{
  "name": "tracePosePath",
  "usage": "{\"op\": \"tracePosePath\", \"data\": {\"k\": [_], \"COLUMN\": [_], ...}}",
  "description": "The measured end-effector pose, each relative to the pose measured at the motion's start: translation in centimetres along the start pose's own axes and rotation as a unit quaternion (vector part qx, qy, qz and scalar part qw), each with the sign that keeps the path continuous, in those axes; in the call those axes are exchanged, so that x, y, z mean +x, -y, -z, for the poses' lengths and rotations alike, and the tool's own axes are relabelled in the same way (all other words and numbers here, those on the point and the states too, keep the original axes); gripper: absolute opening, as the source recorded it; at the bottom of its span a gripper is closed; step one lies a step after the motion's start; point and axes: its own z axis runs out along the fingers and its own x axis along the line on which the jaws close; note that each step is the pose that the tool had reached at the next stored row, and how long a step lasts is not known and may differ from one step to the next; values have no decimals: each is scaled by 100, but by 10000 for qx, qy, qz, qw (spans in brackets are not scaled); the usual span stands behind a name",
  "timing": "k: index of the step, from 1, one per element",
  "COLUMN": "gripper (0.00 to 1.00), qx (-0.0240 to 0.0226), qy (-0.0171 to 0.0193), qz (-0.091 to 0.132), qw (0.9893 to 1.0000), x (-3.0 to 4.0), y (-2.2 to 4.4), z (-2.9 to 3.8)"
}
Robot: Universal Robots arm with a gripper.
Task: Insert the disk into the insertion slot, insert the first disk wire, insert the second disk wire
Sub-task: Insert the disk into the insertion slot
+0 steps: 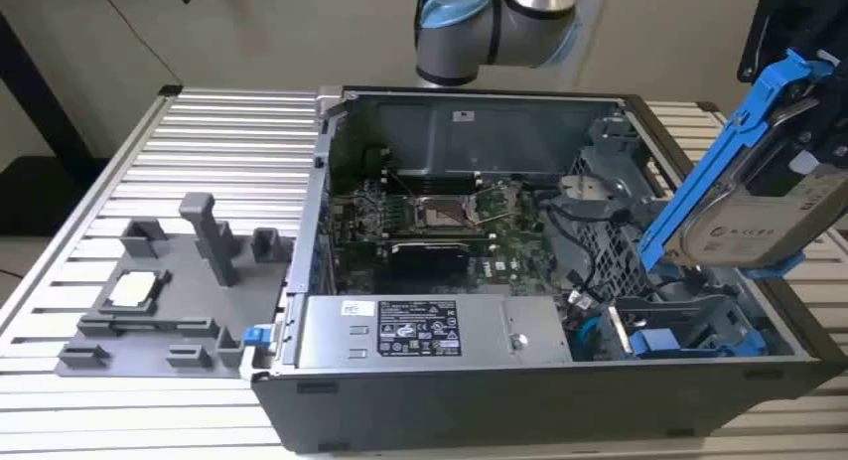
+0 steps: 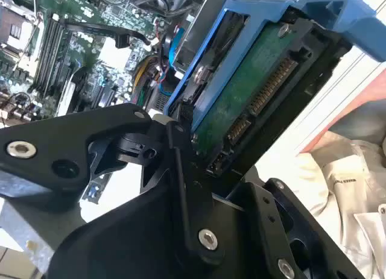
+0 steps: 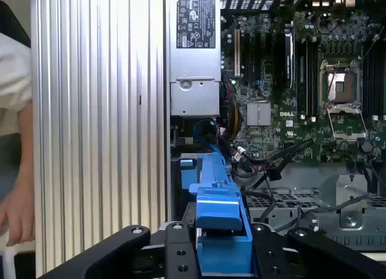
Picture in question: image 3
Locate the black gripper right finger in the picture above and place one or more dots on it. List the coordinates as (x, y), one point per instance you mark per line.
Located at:
(268, 255)

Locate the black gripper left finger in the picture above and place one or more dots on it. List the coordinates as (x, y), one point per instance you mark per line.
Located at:
(178, 255)

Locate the hard disk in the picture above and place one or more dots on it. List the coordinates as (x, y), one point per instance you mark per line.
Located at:
(220, 206)

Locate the grey metal disk bay cage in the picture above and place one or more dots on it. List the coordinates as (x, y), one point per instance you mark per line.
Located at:
(331, 185)

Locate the black RAM slot bank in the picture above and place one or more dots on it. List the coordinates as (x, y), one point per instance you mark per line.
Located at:
(374, 80)
(307, 80)

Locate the white expansion slot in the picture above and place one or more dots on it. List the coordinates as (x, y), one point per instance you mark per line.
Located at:
(237, 53)

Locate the person's bare hand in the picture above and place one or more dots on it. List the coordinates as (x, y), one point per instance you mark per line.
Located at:
(18, 212)

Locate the green Dell motherboard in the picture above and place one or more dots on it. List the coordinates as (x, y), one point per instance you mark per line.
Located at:
(289, 131)

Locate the small silver chipset heatsink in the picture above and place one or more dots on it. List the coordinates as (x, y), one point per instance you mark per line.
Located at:
(258, 114)

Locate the metal socket cover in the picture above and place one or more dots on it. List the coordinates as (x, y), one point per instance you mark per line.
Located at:
(342, 109)

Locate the silver power supply unit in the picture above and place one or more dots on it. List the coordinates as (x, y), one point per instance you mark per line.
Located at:
(194, 92)

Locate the CPU socket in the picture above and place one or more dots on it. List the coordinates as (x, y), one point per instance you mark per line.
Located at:
(343, 86)

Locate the thin metal locking lever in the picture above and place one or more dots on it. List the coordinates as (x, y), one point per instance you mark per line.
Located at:
(334, 78)

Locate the black graphics card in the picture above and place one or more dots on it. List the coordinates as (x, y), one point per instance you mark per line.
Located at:
(289, 56)

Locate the black chair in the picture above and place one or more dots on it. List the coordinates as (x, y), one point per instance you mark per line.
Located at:
(15, 23)

